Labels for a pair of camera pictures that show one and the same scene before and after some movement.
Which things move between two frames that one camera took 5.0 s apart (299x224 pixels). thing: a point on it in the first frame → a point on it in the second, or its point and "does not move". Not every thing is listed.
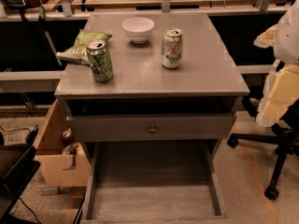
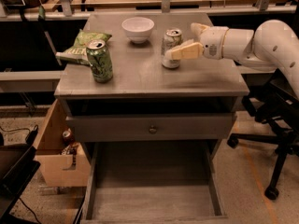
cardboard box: [54, 168] does not move
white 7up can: [172, 49] does not move
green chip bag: [78, 49] does not move
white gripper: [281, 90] → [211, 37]
